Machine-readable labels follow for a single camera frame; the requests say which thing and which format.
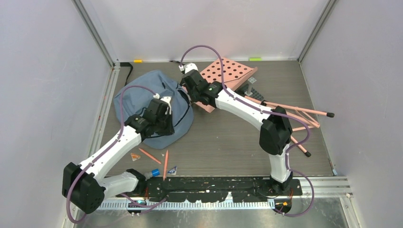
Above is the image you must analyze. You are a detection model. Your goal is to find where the blue fabric backpack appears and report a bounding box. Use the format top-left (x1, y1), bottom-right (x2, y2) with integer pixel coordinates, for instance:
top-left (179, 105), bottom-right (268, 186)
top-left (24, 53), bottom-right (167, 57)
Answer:
top-left (113, 70), bottom-right (194, 149)

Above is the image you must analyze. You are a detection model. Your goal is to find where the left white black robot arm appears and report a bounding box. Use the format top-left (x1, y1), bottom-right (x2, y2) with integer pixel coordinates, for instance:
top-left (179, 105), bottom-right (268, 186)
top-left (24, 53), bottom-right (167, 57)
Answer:
top-left (62, 96), bottom-right (174, 214)

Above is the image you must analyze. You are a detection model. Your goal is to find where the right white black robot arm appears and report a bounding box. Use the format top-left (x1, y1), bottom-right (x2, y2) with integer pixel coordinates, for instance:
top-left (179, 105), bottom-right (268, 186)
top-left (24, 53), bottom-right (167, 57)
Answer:
top-left (181, 69), bottom-right (293, 195)

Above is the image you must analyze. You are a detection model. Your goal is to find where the orange pencil short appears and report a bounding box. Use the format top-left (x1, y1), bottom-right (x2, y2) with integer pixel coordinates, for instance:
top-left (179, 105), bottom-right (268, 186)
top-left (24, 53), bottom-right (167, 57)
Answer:
top-left (138, 148), bottom-right (162, 164)

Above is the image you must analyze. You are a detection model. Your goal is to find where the orange pencil long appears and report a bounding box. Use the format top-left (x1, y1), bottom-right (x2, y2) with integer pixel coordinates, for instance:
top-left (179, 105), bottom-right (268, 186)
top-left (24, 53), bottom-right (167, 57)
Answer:
top-left (163, 150), bottom-right (169, 181)

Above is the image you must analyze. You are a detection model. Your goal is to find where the pink perforated music stand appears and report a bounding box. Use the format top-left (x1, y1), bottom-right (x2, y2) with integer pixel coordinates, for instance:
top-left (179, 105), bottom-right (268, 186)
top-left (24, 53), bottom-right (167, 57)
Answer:
top-left (189, 57), bottom-right (335, 158)

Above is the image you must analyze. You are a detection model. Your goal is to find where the small orange white eraser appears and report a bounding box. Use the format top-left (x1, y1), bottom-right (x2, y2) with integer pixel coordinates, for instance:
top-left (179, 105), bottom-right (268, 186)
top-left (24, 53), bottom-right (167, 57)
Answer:
top-left (131, 153), bottom-right (141, 162)

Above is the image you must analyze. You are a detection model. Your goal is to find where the blue grey glue stick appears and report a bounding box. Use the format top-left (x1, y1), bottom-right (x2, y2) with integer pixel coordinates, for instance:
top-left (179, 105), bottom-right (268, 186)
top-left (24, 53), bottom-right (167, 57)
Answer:
top-left (144, 169), bottom-right (160, 180)

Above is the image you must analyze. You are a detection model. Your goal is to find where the dark grey lego plate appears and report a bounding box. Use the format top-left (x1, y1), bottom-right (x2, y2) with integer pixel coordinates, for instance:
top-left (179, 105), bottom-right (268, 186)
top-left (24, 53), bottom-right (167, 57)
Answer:
top-left (236, 76), bottom-right (264, 102)

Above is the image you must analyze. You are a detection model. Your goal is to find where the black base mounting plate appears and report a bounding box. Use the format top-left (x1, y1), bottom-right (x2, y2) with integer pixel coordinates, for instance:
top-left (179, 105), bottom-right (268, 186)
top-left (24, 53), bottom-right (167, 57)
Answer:
top-left (126, 176), bottom-right (303, 203)

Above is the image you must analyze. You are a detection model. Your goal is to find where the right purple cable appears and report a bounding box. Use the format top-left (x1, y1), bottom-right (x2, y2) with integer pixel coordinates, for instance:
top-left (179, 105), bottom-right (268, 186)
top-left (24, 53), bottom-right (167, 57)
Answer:
top-left (179, 44), bottom-right (316, 218)

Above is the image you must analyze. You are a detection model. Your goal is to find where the purple cable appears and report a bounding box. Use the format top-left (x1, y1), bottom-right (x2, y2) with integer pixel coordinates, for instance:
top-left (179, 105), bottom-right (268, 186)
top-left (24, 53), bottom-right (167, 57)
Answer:
top-left (179, 44), bottom-right (316, 218)
top-left (66, 85), bottom-right (168, 225)

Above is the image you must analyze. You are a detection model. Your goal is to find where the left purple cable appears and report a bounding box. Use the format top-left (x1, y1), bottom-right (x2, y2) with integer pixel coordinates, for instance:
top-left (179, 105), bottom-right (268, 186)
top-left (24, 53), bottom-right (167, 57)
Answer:
top-left (66, 85), bottom-right (168, 225)

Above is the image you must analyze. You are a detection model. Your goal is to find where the aluminium front rail frame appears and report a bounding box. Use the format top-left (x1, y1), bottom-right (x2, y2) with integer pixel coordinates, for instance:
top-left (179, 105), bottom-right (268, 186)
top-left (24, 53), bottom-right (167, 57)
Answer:
top-left (66, 63), bottom-right (355, 211)

